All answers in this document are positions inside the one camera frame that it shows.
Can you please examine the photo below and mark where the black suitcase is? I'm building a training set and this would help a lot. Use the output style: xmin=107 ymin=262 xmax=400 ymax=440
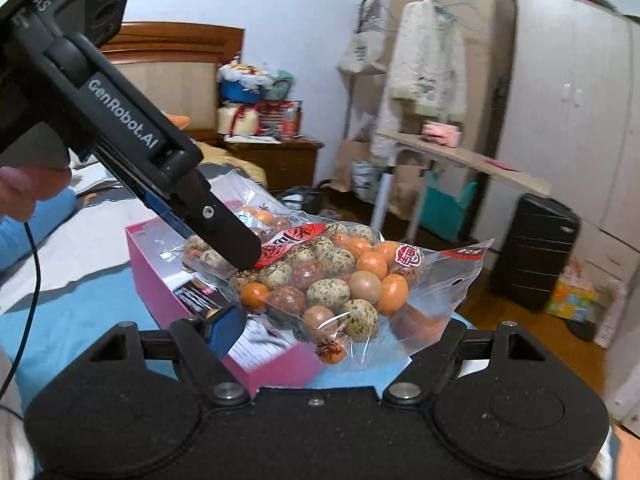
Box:
xmin=488 ymin=193 xmax=582 ymax=313

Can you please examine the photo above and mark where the white fluffy hanging garment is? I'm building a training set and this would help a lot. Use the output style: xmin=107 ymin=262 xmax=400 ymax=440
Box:
xmin=370 ymin=0 xmax=468 ymax=162

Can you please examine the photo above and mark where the wooden nightstand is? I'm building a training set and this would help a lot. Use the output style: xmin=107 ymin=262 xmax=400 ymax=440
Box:
xmin=224 ymin=138 xmax=323 ymax=192

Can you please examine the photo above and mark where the black cable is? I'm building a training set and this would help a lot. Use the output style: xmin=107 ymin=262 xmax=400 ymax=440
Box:
xmin=0 ymin=221 xmax=42 ymax=411

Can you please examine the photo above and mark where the colourful gift box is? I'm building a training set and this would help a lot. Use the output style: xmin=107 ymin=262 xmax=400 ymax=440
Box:
xmin=544 ymin=258 xmax=602 ymax=323

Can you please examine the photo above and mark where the wooden headboard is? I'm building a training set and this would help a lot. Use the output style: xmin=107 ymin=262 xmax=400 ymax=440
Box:
xmin=102 ymin=22 xmax=244 ymax=143

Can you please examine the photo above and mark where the blue bowl with items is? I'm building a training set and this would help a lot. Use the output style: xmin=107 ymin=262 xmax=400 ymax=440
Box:
xmin=217 ymin=61 xmax=274 ymax=104

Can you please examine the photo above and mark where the person left hand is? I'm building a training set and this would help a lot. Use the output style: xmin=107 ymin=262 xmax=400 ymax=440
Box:
xmin=0 ymin=167 xmax=72 ymax=222

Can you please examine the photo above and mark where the pink item on table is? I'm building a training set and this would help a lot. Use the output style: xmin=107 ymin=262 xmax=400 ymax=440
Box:
xmin=421 ymin=122 xmax=462 ymax=148

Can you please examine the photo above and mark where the pink storage box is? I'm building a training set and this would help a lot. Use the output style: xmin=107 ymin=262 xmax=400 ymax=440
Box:
xmin=126 ymin=217 xmax=323 ymax=396

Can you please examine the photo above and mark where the wooden rolling side table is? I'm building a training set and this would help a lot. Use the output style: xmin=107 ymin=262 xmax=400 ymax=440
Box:
xmin=369 ymin=129 xmax=551 ymax=244

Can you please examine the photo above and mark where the white wardrobe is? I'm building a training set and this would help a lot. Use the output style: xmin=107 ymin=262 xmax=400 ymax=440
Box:
xmin=496 ymin=0 xmax=639 ymax=282

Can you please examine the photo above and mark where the cream gift box red ribbon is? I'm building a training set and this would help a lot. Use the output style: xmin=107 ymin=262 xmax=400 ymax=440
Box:
xmin=216 ymin=103 xmax=260 ymax=136

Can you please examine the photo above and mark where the blue penguin plush toy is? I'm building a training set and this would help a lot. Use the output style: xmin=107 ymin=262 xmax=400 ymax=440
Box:
xmin=0 ymin=185 xmax=76 ymax=272

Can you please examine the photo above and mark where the brown paper bag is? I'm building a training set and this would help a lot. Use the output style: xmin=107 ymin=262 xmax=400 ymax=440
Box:
xmin=330 ymin=140 xmax=372 ymax=193

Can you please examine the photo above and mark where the white snack bar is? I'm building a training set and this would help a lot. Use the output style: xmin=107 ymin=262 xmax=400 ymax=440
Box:
xmin=227 ymin=318 xmax=297 ymax=373

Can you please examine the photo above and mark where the teal tote bag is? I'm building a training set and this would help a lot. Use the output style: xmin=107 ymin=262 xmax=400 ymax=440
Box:
xmin=420 ymin=172 xmax=477 ymax=242

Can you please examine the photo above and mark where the quail egg bag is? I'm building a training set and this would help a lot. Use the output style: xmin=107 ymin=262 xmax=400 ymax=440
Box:
xmin=172 ymin=171 xmax=491 ymax=368

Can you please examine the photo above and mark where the black cracker pack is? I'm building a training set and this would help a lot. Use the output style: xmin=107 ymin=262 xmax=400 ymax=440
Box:
xmin=174 ymin=278 xmax=230 ymax=320

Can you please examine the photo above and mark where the striped bedsheet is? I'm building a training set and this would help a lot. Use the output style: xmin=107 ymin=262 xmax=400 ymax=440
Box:
xmin=0 ymin=138 xmax=476 ymax=480

